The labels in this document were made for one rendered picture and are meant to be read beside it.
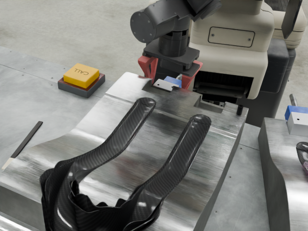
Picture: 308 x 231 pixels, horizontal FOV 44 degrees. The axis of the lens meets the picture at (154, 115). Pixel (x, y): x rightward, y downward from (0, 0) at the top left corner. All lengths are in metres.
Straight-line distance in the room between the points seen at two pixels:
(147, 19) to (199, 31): 0.42
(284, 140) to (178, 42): 0.27
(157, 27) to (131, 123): 0.17
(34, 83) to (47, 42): 1.86
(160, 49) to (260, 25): 0.38
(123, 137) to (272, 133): 0.28
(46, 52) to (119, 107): 1.99
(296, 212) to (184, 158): 0.19
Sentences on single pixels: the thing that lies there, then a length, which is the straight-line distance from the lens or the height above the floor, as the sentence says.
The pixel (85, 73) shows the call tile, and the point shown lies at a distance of 0.89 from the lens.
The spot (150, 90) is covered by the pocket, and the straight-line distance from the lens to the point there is 0.79.
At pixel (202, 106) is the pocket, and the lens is 0.76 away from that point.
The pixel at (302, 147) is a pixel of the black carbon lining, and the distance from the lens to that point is 0.75.
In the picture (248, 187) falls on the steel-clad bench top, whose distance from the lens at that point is 0.72.
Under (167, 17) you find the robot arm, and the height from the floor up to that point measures 1.04.
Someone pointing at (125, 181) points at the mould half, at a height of 0.92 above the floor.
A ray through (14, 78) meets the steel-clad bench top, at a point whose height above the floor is 0.80.
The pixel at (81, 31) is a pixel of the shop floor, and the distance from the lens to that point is 2.92.
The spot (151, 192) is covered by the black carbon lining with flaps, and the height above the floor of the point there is 0.92.
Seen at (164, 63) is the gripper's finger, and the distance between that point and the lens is 0.77.
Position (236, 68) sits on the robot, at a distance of 1.09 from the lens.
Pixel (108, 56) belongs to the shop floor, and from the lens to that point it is 2.60.
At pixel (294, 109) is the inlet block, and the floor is 0.87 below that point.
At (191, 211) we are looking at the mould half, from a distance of 0.50.
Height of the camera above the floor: 1.32
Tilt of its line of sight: 39 degrees down
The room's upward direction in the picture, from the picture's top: 5 degrees clockwise
